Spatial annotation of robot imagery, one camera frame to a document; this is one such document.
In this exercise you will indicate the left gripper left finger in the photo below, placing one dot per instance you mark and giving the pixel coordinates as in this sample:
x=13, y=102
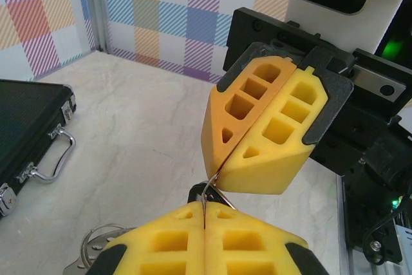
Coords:
x=161, y=242

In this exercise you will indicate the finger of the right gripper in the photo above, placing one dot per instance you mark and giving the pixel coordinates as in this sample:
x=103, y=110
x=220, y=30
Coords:
x=277, y=172
x=214, y=120

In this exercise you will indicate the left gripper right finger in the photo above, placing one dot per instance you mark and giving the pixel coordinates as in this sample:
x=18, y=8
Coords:
x=257, y=242

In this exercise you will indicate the grey metal keyring plate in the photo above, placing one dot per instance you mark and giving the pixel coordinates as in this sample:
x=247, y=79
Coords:
x=77, y=265

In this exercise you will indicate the aluminium frame post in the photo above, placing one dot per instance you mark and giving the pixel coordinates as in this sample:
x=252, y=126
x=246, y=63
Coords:
x=98, y=7

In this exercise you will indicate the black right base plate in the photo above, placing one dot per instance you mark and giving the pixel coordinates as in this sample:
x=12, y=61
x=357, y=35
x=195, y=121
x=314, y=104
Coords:
x=357, y=217

